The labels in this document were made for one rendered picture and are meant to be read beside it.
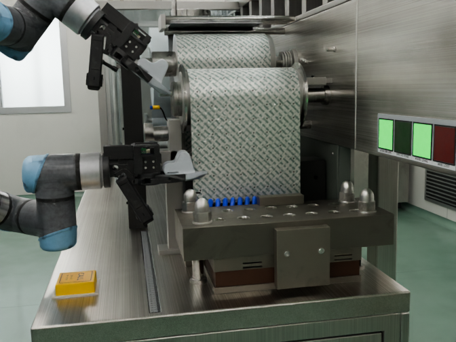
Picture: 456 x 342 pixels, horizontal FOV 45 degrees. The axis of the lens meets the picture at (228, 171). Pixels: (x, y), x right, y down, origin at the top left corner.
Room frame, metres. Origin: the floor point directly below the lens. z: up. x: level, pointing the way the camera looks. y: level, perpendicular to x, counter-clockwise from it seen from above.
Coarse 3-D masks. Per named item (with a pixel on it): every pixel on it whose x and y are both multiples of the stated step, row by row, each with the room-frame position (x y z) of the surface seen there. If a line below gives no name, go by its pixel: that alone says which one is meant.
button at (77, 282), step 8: (72, 272) 1.01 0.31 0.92; (80, 272) 1.01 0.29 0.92; (88, 272) 1.01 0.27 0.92; (64, 280) 0.97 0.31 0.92; (72, 280) 0.97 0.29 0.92; (80, 280) 0.97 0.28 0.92; (88, 280) 0.97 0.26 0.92; (96, 280) 1.02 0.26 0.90; (56, 288) 0.95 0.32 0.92; (64, 288) 0.95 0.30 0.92; (72, 288) 0.95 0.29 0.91; (80, 288) 0.96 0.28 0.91; (88, 288) 0.96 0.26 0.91
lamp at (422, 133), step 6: (414, 126) 0.86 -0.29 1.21; (420, 126) 0.84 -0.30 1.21; (426, 126) 0.82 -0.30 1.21; (414, 132) 0.86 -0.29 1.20; (420, 132) 0.84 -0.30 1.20; (426, 132) 0.82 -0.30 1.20; (414, 138) 0.85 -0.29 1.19; (420, 138) 0.84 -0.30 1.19; (426, 138) 0.82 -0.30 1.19; (414, 144) 0.85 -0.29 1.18; (420, 144) 0.84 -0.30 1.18; (426, 144) 0.82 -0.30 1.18; (414, 150) 0.85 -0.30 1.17; (420, 150) 0.84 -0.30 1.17; (426, 150) 0.82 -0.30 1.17; (420, 156) 0.84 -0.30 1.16; (426, 156) 0.82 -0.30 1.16
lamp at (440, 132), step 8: (440, 128) 0.78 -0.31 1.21; (448, 128) 0.77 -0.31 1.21; (440, 136) 0.78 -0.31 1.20; (448, 136) 0.76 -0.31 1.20; (440, 144) 0.78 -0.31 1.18; (448, 144) 0.76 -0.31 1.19; (440, 152) 0.78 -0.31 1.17; (448, 152) 0.76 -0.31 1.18; (440, 160) 0.78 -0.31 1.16; (448, 160) 0.76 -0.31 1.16
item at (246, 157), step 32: (192, 128) 1.13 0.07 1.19; (224, 128) 1.14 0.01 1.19; (256, 128) 1.15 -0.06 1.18; (288, 128) 1.17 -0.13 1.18; (192, 160) 1.13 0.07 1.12; (224, 160) 1.14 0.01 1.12; (256, 160) 1.15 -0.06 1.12; (288, 160) 1.17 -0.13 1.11; (224, 192) 1.14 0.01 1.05; (256, 192) 1.15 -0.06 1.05; (288, 192) 1.17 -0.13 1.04
